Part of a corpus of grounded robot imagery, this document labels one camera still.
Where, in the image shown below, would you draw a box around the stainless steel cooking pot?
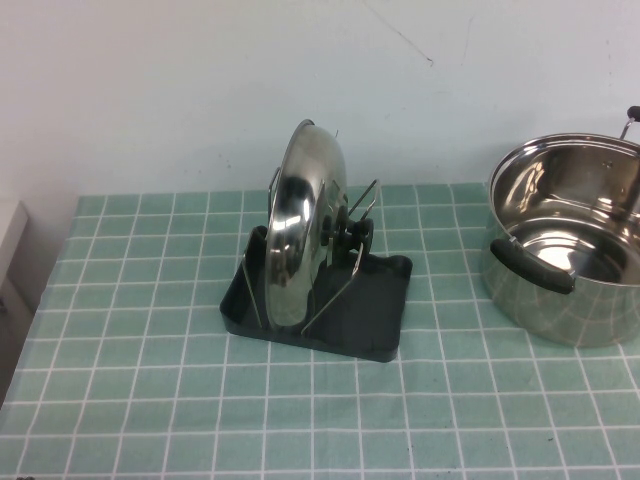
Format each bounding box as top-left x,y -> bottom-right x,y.
480,105 -> 640,350

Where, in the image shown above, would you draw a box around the stainless steel pot lid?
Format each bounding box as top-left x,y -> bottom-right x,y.
264,118 -> 376,334

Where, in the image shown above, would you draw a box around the green white checked tablecloth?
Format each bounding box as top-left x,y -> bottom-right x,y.
0,182 -> 640,480

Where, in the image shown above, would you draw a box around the black tray wire lid rack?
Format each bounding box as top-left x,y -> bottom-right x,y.
218,167 -> 414,362

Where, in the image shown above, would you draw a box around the white box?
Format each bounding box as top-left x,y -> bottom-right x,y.
0,199 -> 42,351

